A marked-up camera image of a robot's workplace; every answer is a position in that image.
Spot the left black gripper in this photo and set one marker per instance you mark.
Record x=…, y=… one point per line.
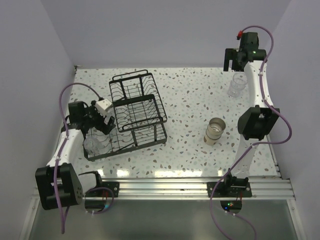
x=106, y=129

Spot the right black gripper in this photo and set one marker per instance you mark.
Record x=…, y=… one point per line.
x=231, y=54

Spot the clear glass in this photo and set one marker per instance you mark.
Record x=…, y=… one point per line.
x=234, y=91
x=110, y=124
x=239, y=81
x=92, y=145

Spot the beige cup rack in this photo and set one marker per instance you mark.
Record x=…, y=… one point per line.
x=211, y=140
x=215, y=128

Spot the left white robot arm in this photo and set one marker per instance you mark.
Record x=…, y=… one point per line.
x=58, y=182

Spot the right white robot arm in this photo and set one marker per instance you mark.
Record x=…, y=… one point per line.
x=258, y=120

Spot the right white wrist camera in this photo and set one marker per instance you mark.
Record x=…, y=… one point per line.
x=239, y=35

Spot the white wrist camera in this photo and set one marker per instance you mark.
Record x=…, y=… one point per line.
x=103, y=106
x=239, y=35

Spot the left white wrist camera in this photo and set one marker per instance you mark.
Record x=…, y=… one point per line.
x=103, y=106

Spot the black wire dish rack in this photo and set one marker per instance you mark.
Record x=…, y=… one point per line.
x=139, y=114

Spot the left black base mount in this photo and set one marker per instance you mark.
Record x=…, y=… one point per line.
x=107, y=189

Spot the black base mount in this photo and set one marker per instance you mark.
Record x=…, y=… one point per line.
x=230, y=187
x=107, y=189

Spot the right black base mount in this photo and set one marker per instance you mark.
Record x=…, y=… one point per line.
x=230, y=187

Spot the aluminium front rail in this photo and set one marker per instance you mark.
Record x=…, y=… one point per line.
x=196, y=188

